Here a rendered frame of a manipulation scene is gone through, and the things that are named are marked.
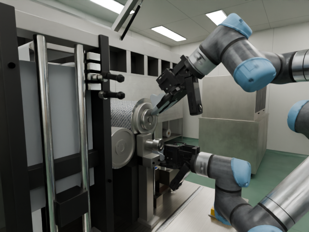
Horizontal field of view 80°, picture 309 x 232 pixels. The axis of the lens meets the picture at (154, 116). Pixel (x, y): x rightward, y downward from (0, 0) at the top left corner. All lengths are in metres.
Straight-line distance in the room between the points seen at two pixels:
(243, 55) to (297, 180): 0.32
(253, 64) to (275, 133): 4.66
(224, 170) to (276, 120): 4.49
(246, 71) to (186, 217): 0.53
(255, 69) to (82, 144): 0.37
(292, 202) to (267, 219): 0.07
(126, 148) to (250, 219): 0.37
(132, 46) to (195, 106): 0.67
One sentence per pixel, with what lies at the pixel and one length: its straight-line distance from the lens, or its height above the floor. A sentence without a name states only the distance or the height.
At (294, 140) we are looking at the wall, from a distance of 5.10.
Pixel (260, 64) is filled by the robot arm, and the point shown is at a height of 1.40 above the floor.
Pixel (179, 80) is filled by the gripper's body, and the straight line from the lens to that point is 0.57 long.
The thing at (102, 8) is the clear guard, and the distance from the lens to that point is 0.98.
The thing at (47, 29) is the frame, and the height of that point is 1.42.
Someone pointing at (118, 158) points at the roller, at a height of 1.14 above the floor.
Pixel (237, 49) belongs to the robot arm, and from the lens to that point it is 0.48.
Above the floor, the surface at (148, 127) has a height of 1.22.
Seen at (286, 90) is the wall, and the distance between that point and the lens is 5.00.
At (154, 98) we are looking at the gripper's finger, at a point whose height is 1.32.
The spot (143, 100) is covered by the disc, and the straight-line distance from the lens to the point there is 0.64.
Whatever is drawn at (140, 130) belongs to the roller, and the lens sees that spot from 0.62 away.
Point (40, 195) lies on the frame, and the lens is 0.36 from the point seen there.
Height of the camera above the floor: 1.34
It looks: 7 degrees down
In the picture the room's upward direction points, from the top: straight up
